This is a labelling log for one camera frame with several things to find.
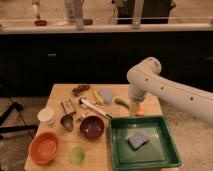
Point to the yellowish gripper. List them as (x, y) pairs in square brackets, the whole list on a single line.
[(134, 108)]

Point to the whiteboard eraser block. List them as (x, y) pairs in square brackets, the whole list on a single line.
[(68, 106)]

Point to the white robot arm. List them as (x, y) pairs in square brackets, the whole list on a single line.
[(145, 78)]

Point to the dark red bowl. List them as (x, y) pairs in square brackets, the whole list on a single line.
[(92, 127)]

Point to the orange bowl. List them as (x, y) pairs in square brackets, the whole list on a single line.
[(44, 148)]

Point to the red bowl on counter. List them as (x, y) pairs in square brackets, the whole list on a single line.
[(40, 23)]

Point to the orange round fruit toy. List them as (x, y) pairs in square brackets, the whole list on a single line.
[(140, 112)]

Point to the green pepper toy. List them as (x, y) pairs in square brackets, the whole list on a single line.
[(121, 102)]

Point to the grey blue cloth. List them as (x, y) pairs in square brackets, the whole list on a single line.
[(107, 95)]

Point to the blue grey sponge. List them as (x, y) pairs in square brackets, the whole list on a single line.
[(138, 139)]

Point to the green plastic tray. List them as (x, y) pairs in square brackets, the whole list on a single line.
[(159, 152)]

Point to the brown chocolate bar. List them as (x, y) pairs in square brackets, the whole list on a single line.
[(80, 88)]

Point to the metal measuring scoop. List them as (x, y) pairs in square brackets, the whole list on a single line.
[(67, 121)]

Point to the small green cup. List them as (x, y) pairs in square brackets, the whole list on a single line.
[(76, 155)]

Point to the white cup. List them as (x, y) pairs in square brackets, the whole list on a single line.
[(47, 116)]

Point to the dark red dish on counter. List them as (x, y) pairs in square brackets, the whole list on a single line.
[(88, 21)]

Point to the black chair base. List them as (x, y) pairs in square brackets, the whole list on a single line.
[(11, 120)]

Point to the white handled utensil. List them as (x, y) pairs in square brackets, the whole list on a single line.
[(84, 102)]

